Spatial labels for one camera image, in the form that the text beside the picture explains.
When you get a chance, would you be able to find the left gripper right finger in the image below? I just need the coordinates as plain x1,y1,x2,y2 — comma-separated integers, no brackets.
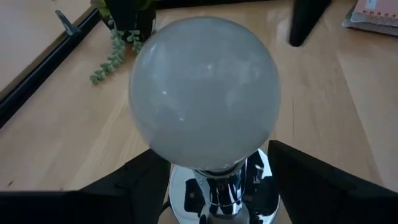
267,139,398,224

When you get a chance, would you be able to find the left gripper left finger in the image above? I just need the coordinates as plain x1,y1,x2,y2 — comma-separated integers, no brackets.
0,149,172,224

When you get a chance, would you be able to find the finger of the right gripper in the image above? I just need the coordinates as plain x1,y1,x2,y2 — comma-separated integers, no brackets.
289,0,332,48

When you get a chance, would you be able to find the chrome table lamp base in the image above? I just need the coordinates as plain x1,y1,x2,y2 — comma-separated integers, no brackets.
167,148,281,224

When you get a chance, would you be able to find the frosted round globe lightbulb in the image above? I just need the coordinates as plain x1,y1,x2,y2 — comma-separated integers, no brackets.
129,16,282,172

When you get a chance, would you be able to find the potted succulent plant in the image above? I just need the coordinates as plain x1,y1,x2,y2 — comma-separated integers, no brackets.
89,0,158,86

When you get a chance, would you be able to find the light wooden desk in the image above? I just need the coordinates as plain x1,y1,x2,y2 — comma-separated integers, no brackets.
0,0,94,94

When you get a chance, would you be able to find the black aluminium table frame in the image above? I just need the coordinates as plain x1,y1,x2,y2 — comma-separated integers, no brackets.
0,0,280,129

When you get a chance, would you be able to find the black frame clamp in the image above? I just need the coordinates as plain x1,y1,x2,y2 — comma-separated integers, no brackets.
55,9,82,37

